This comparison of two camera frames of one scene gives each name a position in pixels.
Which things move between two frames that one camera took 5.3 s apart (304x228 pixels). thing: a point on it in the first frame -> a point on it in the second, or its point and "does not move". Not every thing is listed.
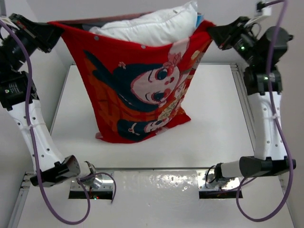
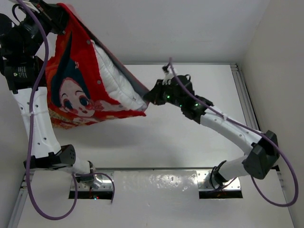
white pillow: [164, 27] -> [121, 91]
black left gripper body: [14, 50] does not move
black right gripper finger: [225, 35] -> [156, 95]
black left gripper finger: [46, 34] -> [55, 15]
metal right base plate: [207, 181] does not move
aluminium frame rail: [239, 77] does not move
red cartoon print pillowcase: [129, 91] -> [76, 93]
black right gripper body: [245, 45] -> [169, 96]
